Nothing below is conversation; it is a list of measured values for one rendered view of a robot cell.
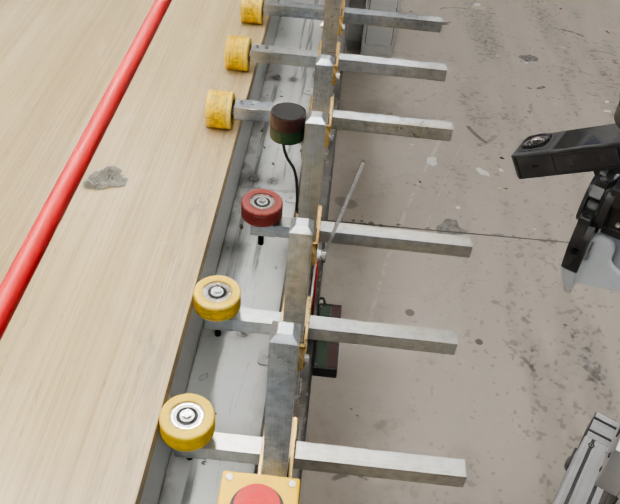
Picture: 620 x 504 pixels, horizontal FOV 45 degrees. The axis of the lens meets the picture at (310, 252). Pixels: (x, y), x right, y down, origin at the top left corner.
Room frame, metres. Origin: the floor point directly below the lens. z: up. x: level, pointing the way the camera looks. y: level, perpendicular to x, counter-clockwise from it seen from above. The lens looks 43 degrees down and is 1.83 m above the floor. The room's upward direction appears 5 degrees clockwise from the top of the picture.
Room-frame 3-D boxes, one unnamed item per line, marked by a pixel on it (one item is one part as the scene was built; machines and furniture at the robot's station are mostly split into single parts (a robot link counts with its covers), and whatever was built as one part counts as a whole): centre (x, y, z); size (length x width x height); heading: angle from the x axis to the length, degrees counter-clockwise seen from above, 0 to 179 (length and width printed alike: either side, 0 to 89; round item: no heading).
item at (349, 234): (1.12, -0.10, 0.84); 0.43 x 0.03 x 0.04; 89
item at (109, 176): (1.15, 0.41, 0.91); 0.09 x 0.07 x 0.02; 116
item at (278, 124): (1.08, 0.06, 1.13); 0.06 x 0.06 x 0.02
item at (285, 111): (1.08, 0.06, 1.03); 0.06 x 0.06 x 0.22; 89
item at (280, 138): (1.08, 0.06, 1.10); 0.06 x 0.06 x 0.02
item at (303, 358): (0.86, 0.01, 0.84); 0.13 x 0.06 x 0.05; 179
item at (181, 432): (0.63, 0.15, 0.85); 0.08 x 0.08 x 0.11
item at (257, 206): (1.13, 0.10, 0.85); 0.08 x 0.08 x 0.11
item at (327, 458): (0.62, -0.04, 0.83); 0.43 x 0.03 x 0.04; 89
